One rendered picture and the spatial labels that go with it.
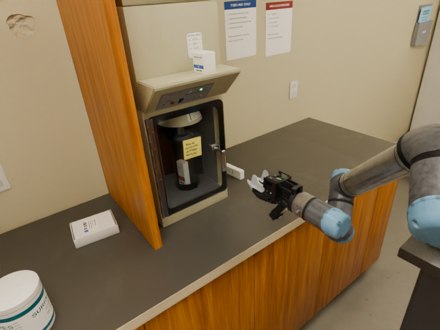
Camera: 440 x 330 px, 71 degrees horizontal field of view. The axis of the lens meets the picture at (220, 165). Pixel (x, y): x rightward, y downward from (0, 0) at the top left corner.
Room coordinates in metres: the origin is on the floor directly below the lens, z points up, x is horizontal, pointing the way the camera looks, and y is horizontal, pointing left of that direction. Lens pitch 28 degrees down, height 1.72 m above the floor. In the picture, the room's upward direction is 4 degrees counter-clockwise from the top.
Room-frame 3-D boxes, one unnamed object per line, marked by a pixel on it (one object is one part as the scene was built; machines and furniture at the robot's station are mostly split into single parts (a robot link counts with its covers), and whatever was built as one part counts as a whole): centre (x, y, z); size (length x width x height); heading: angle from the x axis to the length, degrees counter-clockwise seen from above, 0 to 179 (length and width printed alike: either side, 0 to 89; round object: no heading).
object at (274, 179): (0.80, -0.19, 1.17); 0.12 x 0.08 x 0.09; 35
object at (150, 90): (1.00, 0.07, 1.46); 0.32 x 0.11 x 0.10; 125
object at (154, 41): (1.15, 0.18, 1.33); 0.32 x 0.25 x 0.77; 125
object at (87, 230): (0.96, 0.50, 0.96); 0.16 x 0.12 x 0.04; 118
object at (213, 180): (1.04, 0.10, 1.19); 0.30 x 0.01 x 0.40; 125
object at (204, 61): (1.03, 0.03, 1.54); 0.05 x 0.05 x 0.06; 41
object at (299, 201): (0.74, -0.24, 1.17); 0.08 x 0.05 x 0.08; 125
